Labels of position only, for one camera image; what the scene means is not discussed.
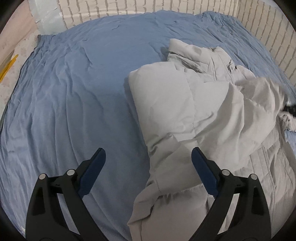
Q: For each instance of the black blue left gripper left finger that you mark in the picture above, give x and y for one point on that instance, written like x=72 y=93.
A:
x=45 y=220

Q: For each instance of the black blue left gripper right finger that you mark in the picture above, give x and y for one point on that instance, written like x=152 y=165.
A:
x=251 y=219

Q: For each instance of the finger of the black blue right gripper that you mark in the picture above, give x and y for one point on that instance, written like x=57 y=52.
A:
x=290 y=109

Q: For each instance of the light grey puffer jacket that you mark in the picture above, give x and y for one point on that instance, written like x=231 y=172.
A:
x=200 y=98

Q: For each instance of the blue bed sheet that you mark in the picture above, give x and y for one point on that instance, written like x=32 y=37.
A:
x=72 y=97

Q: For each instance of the yellow stick on floor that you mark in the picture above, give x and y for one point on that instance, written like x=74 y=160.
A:
x=7 y=67

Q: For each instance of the translucent plastic bag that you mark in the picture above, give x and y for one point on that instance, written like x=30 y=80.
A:
x=48 y=16

